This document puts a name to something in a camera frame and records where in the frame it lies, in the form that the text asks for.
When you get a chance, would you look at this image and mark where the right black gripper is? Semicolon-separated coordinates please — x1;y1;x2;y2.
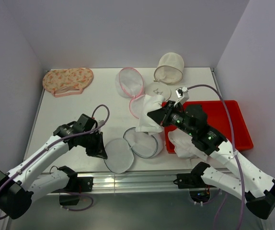
147;100;195;137

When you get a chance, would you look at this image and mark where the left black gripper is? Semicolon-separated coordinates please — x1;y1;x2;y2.
80;131;107;159

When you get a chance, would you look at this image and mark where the grey-trimmed white mesh laundry bag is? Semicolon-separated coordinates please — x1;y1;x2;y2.
104;127;163;174

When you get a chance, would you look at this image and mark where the white bra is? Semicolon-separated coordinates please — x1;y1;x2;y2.
168;129;208;161
135;94;166;134

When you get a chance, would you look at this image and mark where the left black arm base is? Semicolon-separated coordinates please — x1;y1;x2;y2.
58;176;94;211

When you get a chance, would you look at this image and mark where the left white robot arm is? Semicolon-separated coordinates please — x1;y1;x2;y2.
0;114;107;220

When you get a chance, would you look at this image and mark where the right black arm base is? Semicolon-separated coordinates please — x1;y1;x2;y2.
173;173;212;204

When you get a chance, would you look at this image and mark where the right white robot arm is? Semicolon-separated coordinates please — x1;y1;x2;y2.
147;101;275;219

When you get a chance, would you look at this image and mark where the white bra in tray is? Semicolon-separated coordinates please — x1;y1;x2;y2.
168;129;208;161

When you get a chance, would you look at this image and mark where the beige mesh laundry bag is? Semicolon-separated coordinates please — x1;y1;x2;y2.
144;51;184;101

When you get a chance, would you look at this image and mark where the orange floral laundry bag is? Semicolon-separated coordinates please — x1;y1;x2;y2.
42;68;94;98

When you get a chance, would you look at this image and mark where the pink-trimmed white mesh laundry bag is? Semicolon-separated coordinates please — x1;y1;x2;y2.
115;67;154;119

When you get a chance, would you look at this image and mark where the red plastic tray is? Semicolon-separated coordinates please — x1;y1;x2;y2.
160;100;254;155

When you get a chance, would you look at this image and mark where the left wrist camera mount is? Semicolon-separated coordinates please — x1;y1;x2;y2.
92;117;108;130

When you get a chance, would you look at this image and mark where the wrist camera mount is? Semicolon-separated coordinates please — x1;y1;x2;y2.
92;117;108;130
173;87;189;107

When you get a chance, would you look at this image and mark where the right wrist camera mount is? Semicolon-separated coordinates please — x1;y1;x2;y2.
173;87;189;107

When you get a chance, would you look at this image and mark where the aluminium mounting rail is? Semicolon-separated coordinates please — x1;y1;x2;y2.
7;169;259;197

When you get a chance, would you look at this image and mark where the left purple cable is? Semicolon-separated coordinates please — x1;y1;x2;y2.
0;104;110;220

